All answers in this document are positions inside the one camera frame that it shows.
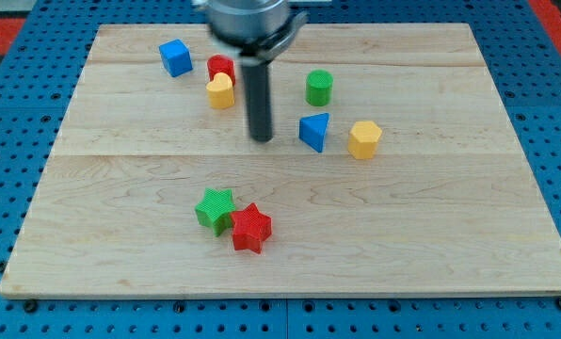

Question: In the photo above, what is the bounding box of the yellow hexagon block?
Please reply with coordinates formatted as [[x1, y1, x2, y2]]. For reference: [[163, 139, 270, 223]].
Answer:
[[347, 121, 382, 160]]

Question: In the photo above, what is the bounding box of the red cylinder block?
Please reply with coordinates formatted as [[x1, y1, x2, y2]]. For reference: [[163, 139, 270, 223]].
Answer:
[[206, 55, 235, 85]]

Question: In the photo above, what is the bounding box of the yellow heart block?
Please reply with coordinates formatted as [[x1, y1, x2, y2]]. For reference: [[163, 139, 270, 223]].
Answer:
[[205, 73, 235, 109]]

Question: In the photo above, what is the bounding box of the green star block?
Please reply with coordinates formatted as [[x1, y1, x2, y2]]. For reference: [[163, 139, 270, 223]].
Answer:
[[195, 187, 236, 237]]

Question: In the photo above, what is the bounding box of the green cylinder block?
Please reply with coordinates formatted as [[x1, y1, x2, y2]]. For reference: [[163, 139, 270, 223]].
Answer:
[[305, 69, 333, 106]]

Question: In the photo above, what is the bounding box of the light wooden board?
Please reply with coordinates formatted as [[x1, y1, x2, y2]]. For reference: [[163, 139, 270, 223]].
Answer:
[[0, 24, 561, 299]]

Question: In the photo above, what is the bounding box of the blue triangle block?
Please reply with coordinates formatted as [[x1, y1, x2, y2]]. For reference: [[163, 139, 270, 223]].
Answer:
[[298, 112, 330, 153]]

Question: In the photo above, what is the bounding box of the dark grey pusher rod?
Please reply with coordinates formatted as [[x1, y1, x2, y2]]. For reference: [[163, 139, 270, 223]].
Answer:
[[240, 60, 273, 142]]

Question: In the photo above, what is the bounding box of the red star block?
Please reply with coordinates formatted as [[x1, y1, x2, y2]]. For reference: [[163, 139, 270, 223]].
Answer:
[[230, 202, 272, 254]]

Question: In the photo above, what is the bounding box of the blue cube block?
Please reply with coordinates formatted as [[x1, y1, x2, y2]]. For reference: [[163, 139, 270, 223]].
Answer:
[[159, 40, 193, 77]]

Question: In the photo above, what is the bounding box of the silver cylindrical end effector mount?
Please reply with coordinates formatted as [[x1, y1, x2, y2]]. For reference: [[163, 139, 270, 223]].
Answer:
[[192, 0, 308, 62]]

